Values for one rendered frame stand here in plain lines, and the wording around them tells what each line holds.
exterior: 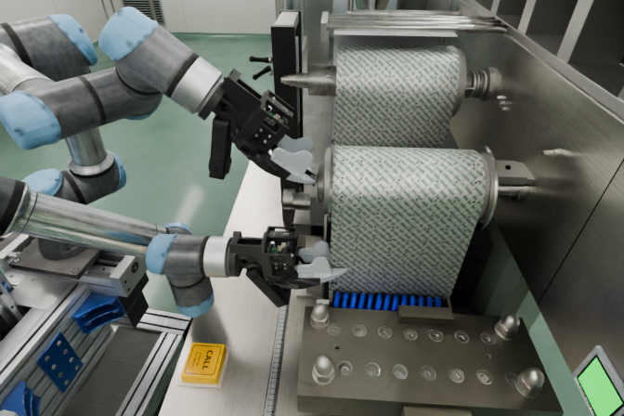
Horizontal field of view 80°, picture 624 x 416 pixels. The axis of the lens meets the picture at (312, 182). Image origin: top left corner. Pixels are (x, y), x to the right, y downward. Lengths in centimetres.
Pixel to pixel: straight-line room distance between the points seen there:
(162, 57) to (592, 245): 60
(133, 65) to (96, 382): 139
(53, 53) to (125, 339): 121
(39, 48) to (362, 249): 76
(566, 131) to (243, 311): 70
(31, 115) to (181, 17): 608
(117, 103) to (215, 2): 581
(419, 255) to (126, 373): 132
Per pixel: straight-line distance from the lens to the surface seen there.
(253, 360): 84
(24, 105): 60
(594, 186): 57
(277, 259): 67
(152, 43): 56
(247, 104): 55
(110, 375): 176
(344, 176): 58
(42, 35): 98
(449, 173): 62
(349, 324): 72
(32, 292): 140
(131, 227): 82
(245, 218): 111
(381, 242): 66
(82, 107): 61
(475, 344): 75
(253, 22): 632
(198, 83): 55
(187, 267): 71
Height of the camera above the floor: 163
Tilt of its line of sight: 36 degrees down
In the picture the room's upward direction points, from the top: straight up
